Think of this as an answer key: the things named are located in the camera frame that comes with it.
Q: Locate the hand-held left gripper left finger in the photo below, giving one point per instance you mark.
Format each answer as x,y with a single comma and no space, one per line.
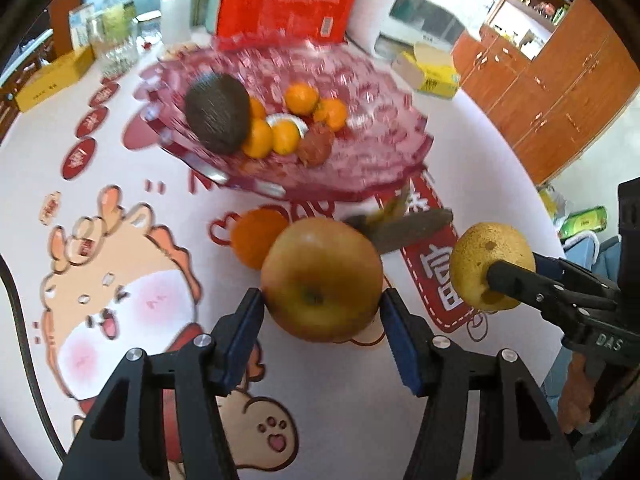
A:
245,332

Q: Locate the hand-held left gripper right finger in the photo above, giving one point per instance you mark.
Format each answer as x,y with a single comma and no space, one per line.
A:
400,340

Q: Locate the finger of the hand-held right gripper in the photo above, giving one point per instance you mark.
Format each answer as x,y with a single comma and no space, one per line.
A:
575,277
525,282

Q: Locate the yellow speckled pear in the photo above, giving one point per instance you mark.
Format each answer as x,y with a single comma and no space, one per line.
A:
480,255

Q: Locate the large brown pear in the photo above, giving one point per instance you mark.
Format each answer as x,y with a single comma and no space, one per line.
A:
322,275

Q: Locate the small orange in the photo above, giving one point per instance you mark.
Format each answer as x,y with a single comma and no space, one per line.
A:
257,109
332,114
285,139
258,139
301,98

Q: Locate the red wrinkled fruit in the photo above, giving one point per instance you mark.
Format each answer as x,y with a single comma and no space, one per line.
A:
316,145

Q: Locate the pink glass fruit bowl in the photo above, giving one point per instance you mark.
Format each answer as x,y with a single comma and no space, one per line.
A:
370,125

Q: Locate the dark avocado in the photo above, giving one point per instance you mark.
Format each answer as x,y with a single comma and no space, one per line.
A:
217,112

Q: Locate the person's right forearm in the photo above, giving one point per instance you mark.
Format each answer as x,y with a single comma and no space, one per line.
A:
575,395

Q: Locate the green packet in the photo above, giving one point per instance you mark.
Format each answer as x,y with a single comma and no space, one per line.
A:
584,221

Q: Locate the large orange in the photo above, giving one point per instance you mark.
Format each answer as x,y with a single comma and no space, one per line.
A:
255,240

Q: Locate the wooden cabinet with shelves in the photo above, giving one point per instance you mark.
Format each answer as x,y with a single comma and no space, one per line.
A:
540,85

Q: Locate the white foam fruit net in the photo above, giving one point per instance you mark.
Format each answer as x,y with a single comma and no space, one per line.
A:
290,120

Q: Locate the yellow and white box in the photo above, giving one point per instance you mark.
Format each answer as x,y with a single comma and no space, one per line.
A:
430,72

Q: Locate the white countertop appliance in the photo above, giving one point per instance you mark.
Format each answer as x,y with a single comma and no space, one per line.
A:
380,10

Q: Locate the ribbed glass cup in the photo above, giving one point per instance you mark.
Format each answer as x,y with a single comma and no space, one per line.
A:
114,45

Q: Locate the flat yellow box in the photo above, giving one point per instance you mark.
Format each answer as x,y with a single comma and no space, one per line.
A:
50,80

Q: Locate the small glass jar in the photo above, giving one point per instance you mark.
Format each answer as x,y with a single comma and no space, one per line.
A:
148,27

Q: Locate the teal bottle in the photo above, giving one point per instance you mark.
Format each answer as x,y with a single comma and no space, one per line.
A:
213,7

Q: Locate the white squeeze bottle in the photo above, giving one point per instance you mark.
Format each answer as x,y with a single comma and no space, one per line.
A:
176,12

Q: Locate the red pack of paper cups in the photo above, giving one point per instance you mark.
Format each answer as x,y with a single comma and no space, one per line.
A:
285,5

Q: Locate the white and blue carton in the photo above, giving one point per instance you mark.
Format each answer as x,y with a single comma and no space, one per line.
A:
80,25

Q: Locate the clear bottle with green liquid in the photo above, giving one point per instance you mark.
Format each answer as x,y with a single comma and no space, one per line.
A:
120,5

